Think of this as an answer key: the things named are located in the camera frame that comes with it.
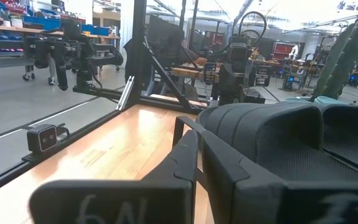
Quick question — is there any red cabinet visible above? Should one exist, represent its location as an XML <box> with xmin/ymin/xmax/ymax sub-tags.
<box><xmin>273</xmin><ymin>41</ymin><xmax>295</xmax><ymax>60</ymax></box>

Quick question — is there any black table frame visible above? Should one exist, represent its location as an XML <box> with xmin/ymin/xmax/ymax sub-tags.
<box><xmin>0</xmin><ymin>0</ymin><xmax>218</xmax><ymax>200</ymax></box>

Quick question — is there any workbench with blue bins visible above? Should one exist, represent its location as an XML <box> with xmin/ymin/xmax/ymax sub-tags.
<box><xmin>0</xmin><ymin>0</ymin><xmax>121</xmax><ymax>100</ymax></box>

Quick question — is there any small black table-level camera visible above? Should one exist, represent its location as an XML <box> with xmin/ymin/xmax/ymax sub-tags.
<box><xmin>26</xmin><ymin>123</ymin><xmax>71</xmax><ymax>154</ymax></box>

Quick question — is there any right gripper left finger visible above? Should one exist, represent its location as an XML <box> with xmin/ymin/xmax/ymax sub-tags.
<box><xmin>28</xmin><ymin>129</ymin><xmax>200</xmax><ymax>224</ymax></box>

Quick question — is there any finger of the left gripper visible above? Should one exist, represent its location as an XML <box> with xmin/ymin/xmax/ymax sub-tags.
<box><xmin>203</xmin><ymin>62</ymin><xmax>238</xmax><ymax>94</ymax></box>
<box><xmin>237</xmin><ymin>63</ymin><xmax>272</xmax><ymax>94</ymax></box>

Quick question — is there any black cable loop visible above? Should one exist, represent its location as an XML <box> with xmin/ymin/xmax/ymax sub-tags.
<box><xmin>237</xmin><ymin>11</ymin><xmax>268</xmax><ymax>47</ymax></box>

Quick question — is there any cactus in white pot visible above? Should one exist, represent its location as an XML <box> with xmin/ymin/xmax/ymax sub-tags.
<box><xmin>310</xmin><ymin>17</ymin><xmax>358</xmax><ymax>101</ymax></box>

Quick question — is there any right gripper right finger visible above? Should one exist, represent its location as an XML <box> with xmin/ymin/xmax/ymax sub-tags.
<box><xmin>200</xmin><ymin>129</ymin><xmax>358</xmax><ymax>224</ymax></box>

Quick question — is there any silver angle bracket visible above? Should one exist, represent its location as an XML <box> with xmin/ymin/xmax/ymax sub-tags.
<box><xmin>116</xmin><ymin>75</ymin><xmax>135</xmax><ymax>111</ymax></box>

